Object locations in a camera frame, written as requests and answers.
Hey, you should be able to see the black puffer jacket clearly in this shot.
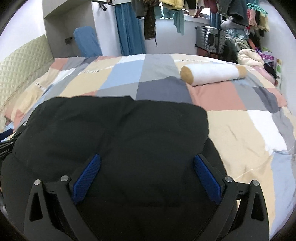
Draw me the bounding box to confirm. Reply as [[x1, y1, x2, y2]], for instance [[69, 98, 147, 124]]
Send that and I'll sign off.
[[1, 96, 226, 240]]

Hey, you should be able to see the cream quilted headboard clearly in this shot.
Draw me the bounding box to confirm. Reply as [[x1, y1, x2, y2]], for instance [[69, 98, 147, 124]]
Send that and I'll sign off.
[[1, 35, 54, 111]]

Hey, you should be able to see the patchwork pastel bed quilt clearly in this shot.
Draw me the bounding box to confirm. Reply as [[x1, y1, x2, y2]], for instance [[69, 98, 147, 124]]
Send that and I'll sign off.
[[1, 54, 295, 237]]

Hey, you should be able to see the blue folded board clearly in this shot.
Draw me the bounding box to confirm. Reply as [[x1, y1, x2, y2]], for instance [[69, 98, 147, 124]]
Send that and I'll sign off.
[[73, 26, 103, 58]]

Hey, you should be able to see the white roll bolster pillow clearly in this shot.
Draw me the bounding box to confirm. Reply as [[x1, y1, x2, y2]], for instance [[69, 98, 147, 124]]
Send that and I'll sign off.
[[180, 63, 247, 86]]

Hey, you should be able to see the blue curtain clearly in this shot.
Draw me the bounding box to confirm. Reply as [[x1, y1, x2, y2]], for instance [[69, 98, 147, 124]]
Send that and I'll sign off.
[[114, 3, 145, 56]]

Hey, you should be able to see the cream folded blanket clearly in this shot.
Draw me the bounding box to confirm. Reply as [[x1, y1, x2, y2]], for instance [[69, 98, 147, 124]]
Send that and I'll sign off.
[[237, 49, 264, 68]]

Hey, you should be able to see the grey ribbed suitcase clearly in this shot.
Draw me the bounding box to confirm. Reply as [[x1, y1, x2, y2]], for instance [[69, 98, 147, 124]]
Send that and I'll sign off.
[[196, 26, 226, 54]]

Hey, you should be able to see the dark denim jacket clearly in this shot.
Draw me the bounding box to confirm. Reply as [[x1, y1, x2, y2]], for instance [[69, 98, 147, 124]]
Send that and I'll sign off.
[[216, 0, 249, 27]]

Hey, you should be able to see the yellow fleece jacket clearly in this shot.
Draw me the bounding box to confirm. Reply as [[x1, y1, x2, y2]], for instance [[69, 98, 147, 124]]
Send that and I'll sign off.
[[159, 0, 184, 10]]

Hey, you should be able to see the green clip hanger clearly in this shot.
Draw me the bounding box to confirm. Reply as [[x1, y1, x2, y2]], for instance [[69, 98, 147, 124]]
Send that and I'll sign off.
[[247, 3, 268, 15]]

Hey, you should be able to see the grey wall cabinet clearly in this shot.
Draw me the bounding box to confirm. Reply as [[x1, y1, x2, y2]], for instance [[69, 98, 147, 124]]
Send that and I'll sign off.
[[42, 1, 121, 58]]

